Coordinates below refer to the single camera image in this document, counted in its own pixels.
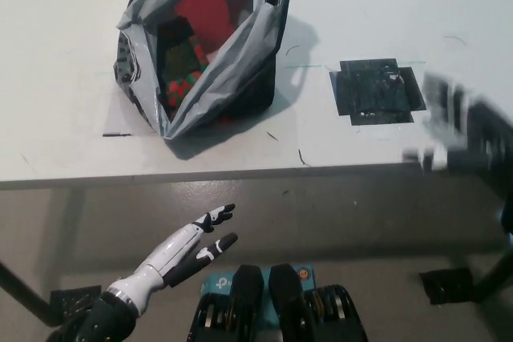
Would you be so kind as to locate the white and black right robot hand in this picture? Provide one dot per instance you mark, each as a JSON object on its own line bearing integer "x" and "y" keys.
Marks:
{"x": 441, "y": 125}

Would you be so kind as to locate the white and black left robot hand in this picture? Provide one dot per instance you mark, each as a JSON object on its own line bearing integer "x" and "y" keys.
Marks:
{"x": 168, "y": 258}

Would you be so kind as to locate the red green plaid cloth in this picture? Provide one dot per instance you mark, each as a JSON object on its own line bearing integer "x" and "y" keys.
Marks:
{"x": 180, "y": 57}

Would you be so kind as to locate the black plastic bag grey inside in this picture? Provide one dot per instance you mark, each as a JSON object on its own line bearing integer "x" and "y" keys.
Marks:
{"x": 240, "y": 61}

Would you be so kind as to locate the red item inside bag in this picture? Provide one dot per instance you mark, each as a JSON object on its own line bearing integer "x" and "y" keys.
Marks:
{"x": 204, "y": 13}

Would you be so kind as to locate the black tape patch on table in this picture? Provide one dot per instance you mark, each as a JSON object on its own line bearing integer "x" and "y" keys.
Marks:
{"x": 376, "y": 89}

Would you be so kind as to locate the clear tape patch on table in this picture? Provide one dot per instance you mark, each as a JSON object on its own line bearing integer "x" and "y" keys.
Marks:
{"x": 120, "y": 117}

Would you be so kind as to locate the black table leg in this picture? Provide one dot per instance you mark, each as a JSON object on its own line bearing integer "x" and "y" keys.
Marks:
{"x": 22, "y": 292}
{"x": 497, "y": 274}

